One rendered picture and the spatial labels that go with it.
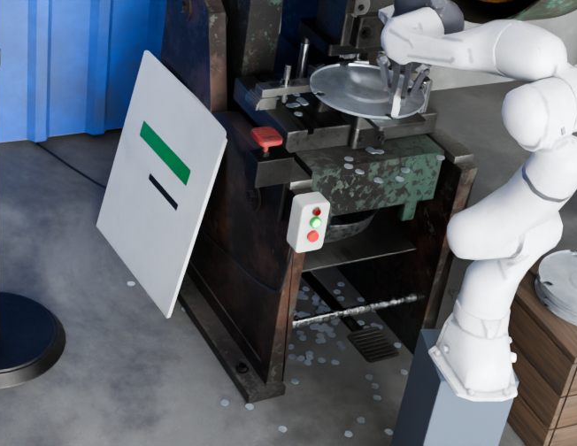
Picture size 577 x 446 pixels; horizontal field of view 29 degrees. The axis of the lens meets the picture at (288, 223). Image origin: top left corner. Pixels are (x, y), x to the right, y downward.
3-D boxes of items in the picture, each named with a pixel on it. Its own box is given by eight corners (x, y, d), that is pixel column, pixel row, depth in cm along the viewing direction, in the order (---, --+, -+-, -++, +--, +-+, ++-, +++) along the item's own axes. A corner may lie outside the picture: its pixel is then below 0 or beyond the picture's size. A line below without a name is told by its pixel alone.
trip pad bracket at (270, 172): (284, 223, 269) (296, 153, 258) (249, 229, 264) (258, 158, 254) (273, 210, 273) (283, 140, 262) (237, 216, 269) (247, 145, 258)
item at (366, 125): (417, 167, 274) (428, 119, 267) (369, 174, 268) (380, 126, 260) (365, 119, 292) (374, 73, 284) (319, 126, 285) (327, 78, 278)
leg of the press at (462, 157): (449, 353, 319) (528, 70, 271) (416, 361, 314) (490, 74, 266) (299, 188, 384) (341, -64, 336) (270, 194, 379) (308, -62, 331)
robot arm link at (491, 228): (582, 199, 213) (501, 208, 206) (525, 264, 233) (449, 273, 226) (560, 152, 218) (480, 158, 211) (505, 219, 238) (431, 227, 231)
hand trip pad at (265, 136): (280, 167, 258) (285, 139, 254) (257, 171, 255) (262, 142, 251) (267, 152, 263) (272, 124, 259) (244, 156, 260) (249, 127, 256)
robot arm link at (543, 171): (584, 196, 214) (632, 143, 199) (515, 214, 206) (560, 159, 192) (536, 117, 221) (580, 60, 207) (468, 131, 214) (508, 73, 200)
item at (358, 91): (292, 68, 281) (292, 65, 281) (393, 63, 292) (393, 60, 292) (337, 123, 260) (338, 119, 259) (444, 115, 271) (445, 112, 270)
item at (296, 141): (434, 133, 292) (439, 112, 289) (284, 154, 271) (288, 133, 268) (375, 81, 313) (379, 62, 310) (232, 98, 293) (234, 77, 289)
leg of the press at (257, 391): (286, 395, 295) (341, 91, 246) (247, 404, 290) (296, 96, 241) (155, 211, 360) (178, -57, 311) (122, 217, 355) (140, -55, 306)
